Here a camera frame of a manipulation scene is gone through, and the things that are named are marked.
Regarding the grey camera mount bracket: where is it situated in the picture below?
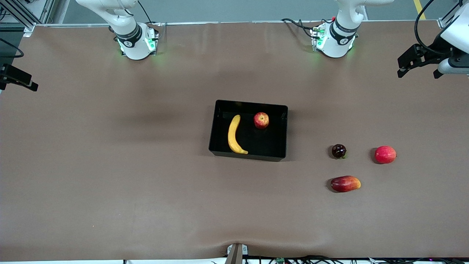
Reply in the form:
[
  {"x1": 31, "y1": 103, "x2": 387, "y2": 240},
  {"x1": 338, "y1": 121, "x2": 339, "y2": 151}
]
[{"x1": 225, "y1": 243, "x2": 249, "y2": 264}]

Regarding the black rectangular box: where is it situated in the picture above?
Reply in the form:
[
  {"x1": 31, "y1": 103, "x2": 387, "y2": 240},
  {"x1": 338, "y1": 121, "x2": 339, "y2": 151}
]
[{"x1": 208, "y1": 99, "x2": 289, "y2": 162}]

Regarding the black right base cable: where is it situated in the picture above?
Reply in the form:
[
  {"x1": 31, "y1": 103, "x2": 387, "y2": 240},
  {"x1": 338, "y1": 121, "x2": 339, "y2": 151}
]
[{"x1": 137, "y1": 0, "x2": 159, "y2": 37}]

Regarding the black left base cable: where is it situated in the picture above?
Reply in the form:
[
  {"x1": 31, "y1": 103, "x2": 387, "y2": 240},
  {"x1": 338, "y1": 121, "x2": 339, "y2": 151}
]
[{"x1": 281, "y1": 18, "x2": 321, "y2": 40}]

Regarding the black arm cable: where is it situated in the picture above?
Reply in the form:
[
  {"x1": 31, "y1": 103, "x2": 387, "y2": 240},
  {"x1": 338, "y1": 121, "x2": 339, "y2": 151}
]
[
  {"x1": 0, "y1": 38, "x2": 25, "y2": 59},
  {"x1": 414, "y1": 0, "x2": 464, "y2": 56}
]

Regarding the yellow banana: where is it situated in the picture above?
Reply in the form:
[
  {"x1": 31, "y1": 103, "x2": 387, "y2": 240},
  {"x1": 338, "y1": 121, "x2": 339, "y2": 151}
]
[{"x1": 228, "y1": 114, "x2": 249, "y2": 155}]

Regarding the red-yellow mango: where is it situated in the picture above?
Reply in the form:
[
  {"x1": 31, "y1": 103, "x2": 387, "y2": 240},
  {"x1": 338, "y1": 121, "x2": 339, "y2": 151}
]
[{"x1": 330, "y1": 175, "x2": 362, "y2": 193}]

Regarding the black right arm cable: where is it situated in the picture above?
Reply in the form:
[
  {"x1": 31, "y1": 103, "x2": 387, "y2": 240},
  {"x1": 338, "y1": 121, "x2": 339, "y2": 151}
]
[{"x1": 0, "y1": 38, "x2": 25, "y2": 59}]

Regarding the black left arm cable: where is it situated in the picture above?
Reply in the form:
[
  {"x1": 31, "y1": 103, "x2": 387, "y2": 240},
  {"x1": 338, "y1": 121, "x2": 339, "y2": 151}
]
[{"x1": 414, "y1": 0, "x2": 464, "y2": 56}]

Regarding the red apple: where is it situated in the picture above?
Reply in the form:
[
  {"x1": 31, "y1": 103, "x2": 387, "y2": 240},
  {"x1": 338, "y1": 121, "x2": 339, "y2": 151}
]
[{"x1": 374, "y1": 146, "x2": 397, "y2": 164}]

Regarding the black base cable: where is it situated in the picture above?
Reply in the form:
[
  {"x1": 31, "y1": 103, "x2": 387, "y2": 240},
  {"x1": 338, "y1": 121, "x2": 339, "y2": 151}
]
[
  {"x1": 281, "y1": 18, "x2": 321, "y2": 40},
  {"x1": 137, "y1": 0, "x2": 159, "y2": 37}
]

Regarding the small red-yellow apple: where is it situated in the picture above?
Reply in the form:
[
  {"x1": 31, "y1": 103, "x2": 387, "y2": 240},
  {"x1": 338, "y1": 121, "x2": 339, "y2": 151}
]
[{"x1": 254, "y1": 112, "x2": 270, "y2": 129}]

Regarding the aluminium frame strut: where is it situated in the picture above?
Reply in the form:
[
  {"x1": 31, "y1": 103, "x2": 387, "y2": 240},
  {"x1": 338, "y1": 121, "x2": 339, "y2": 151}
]
[
  {"x1": 438, "y1": 0, "x2": 464, "y2": 29},
  {"x1": 0, "y1": 0, "x2": 55, "y2": 37}
]

